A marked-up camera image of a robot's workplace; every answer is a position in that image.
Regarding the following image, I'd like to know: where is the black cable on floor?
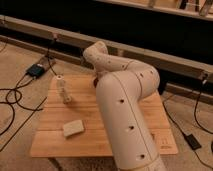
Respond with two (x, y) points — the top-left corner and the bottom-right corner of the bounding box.
(0, 39), (59, 153)

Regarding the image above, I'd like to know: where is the beige sponge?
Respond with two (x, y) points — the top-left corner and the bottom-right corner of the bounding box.
(63, 120), (85, 137)

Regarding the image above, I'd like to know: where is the black power adapter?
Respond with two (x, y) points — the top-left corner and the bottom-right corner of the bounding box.
(184, 134), (201, 150)
(26, 64), (45, 78)

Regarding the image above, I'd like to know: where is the black power adapter left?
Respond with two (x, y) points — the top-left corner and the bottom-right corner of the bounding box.
(26, 64), (45, 78)

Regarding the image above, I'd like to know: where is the wooden table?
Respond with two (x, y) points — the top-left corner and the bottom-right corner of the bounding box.
(30, 74), (178, 158)

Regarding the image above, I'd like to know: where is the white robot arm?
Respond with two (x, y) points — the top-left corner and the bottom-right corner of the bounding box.
(83, 41), (167, 171)

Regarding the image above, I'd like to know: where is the black power adapter right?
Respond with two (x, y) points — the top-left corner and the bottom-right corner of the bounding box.
(184, 134), (201, 150)

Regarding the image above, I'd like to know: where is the dark red ceramic bowl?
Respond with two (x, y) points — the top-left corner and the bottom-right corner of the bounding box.
(93, 78), (99, 88)

